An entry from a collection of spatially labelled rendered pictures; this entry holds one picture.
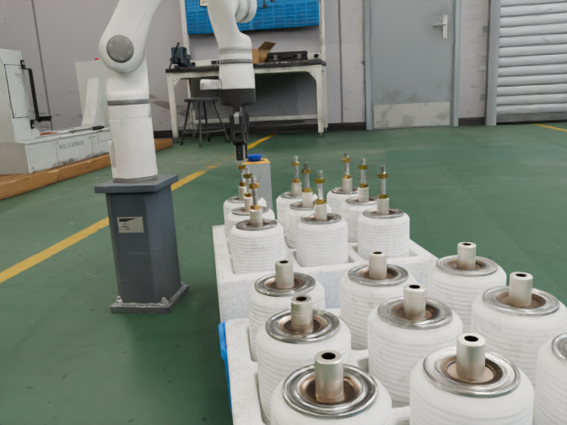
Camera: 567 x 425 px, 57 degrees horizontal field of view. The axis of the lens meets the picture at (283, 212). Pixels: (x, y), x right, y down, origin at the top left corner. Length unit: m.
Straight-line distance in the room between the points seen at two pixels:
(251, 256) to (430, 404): 0.53
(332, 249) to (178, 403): 0.36
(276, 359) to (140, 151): 0.78
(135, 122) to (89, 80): 3.47
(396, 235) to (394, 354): 0.44
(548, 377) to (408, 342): 0.12
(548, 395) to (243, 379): 0.30
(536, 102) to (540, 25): 0.77
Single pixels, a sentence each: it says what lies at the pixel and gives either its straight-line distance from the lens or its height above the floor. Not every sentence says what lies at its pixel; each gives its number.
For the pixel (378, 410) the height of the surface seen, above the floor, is 0.25.
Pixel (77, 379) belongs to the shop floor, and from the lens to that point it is 1.04.
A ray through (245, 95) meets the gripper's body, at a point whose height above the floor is 0.48.
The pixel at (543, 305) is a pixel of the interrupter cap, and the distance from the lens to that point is 0.61.
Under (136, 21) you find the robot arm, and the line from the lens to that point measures 1.19.
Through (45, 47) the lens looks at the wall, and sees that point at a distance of 7.17.
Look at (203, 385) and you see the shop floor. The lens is 0.95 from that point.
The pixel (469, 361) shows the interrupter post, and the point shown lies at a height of 0.27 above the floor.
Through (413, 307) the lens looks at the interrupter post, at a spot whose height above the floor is 0.26.
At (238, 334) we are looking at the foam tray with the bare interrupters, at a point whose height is 0.18.
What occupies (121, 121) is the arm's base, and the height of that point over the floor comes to 0.44.
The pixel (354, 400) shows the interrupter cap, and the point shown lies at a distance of 0.42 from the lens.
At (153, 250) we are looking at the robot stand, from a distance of 1.22.
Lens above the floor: 0.48
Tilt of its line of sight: 13 degrees down
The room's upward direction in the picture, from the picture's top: 3 degrees counter-clockwise
